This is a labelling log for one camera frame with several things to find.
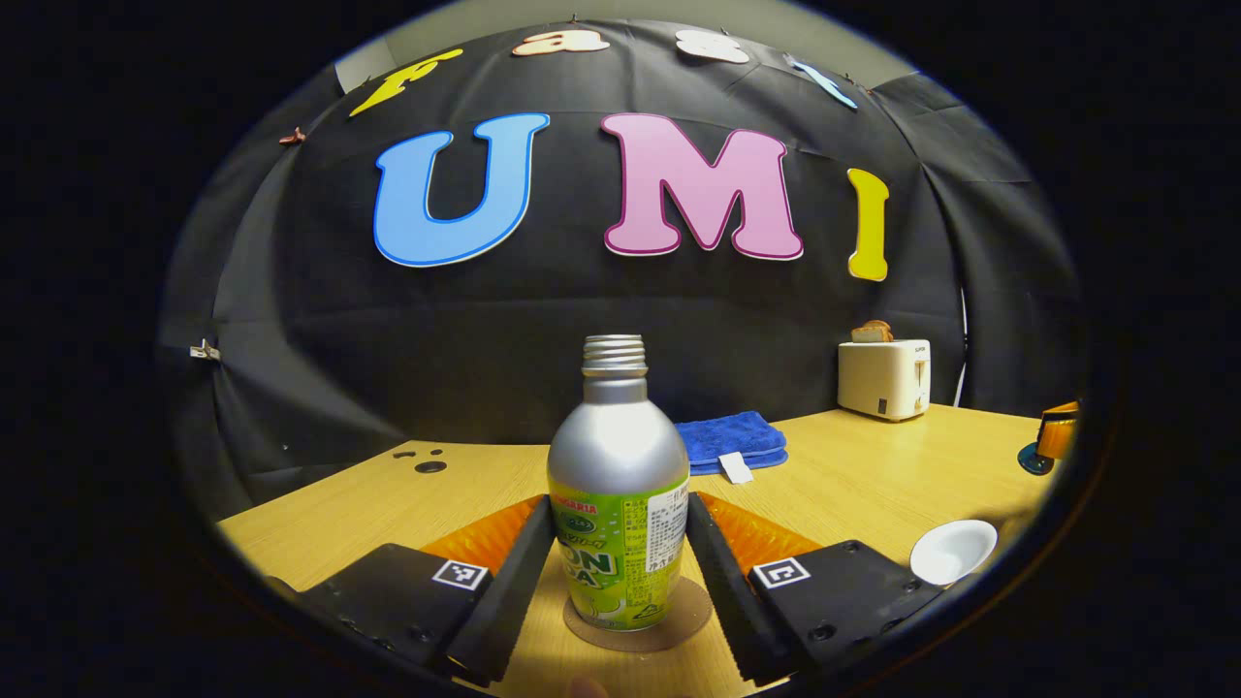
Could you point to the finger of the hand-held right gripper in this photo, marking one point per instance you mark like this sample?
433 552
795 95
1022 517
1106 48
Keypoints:
1057 434

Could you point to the white clip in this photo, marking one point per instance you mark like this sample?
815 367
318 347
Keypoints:
205 350

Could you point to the silver green label water bottle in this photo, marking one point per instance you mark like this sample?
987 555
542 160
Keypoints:
619 465

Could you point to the folded blue towel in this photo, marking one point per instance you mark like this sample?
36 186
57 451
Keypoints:
727 434

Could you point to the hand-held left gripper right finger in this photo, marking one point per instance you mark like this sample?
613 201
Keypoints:
722 601

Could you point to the teal teacup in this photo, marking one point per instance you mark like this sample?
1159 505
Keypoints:
952 553

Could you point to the cream toaster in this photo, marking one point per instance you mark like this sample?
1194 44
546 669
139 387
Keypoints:
882 380

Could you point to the black backdrop cloth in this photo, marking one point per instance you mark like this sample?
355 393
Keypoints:
630 320

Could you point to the round brown coaster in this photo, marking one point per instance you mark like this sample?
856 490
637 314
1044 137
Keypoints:
679 620

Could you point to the bread slice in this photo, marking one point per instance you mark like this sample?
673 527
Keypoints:
871 333

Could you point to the orange clip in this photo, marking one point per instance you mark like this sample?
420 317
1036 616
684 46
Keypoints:
292 137

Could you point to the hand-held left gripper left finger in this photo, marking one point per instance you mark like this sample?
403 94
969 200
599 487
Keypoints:
509 601

